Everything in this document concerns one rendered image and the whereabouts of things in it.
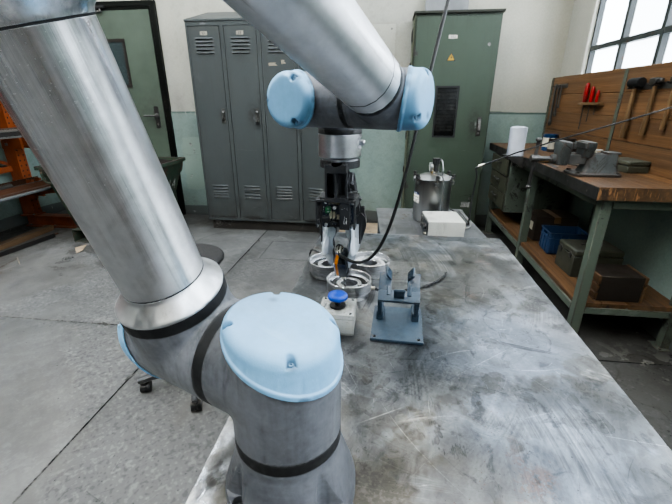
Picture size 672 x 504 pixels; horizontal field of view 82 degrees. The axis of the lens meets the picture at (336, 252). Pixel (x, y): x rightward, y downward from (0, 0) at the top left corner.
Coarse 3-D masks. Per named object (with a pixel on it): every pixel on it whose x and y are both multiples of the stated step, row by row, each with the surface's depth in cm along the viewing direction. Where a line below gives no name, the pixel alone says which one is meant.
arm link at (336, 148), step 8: (320, 136) 65; (328, 136) 63; (336, 136) 63; (344, 136) 63; (352, 136) 64; (360, 136) 65; (320, 144) 65; (328, 144) 64; (336, 144) 63; (344, 144) 63; (352, 144) 64; (360, 144) 66; (320, 152) 66; (328, 152) 64; (336, 152) 64; (344, 152) 64; (352, 152) 65; (360, 152) 66; (328, 160) 66; (336, 160) 65; (344, 160) 65; (352, 160) 66
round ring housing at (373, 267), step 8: (360, 256) 105; (368, 256) 105; (376, 256) 105; (384, 256) 104; (352, 264) 99; (360, 264) 100; (368, 264) 104; (376, 264) 100; (384, 264) 97; (368, 272) 97; (376, 272) 97
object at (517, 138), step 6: (516, 126) 268; (522, 126) 267; (510, 132) 271; (516, 132) 266; (522, 132) 265; (510, 138) 271; (516, 138) 267; (522, 138) 267; (510, 144) 271; (516, 144) 268; (522, 144) 268; (510, 150) 272; (516, 150) 270
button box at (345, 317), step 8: (328, 304) 77; (344, 304) 77; (352, 304) 77; (336, 312) 75; (344, 312) 75; (352, 312) 75; (336, 320) 74; (344, 320) 74; (352, 320) 74; (344, 328) 75; (352, 328) 74
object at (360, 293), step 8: (352, 272) 95; (360, 272) 94; (328, 280) 89; (352, 280) 92; (368, 280) 91; (328, 288) 89; (336, 288) 86; (344, 288) 85; (352, 288) 85; (360, 288) 86; (368, 288) 88; (352, 296) 86; (360, 296) 86
